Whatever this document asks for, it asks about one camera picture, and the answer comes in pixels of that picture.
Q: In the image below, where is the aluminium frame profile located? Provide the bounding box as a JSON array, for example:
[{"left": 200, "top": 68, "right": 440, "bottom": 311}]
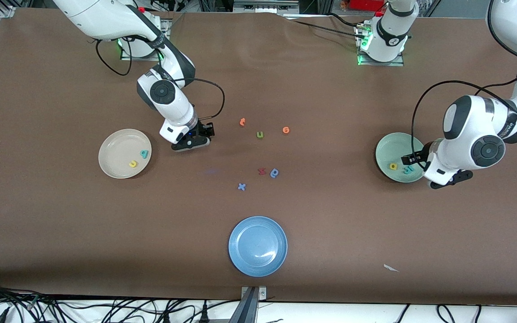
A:
[{"left": 229, "top": 286, "right": 268, "bottom": 323}]

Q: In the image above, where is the grey equipment rack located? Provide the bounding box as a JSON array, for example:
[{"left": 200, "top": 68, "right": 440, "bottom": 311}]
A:
[{"left": 198, "top": 0, "right": 331, "bottom": 14}]

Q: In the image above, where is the blue plate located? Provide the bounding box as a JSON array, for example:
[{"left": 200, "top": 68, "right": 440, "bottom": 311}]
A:
[{"left": 228, "top": 216, "right": 289, "bottom": 278}]

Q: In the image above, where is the brown table cover sheet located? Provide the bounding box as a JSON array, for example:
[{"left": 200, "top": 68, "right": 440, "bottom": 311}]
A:
[{"left": 0, "top": 10, "right": 517, "bottom": 306}]

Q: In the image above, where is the red box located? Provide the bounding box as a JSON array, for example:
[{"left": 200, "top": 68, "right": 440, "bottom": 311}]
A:
[{"left": 350, "top": 0, "right": 387, "bottom": 12}]

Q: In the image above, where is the green plate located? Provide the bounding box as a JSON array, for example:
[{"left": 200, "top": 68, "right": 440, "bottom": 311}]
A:
[{"left": 375, "top": 132, "right": 426, "bottom": 183}]

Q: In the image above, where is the beige plate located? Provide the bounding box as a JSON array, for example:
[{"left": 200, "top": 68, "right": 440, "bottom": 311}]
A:
[{"left": 98, "top": 129, "right": 153, "bottom": 179}]

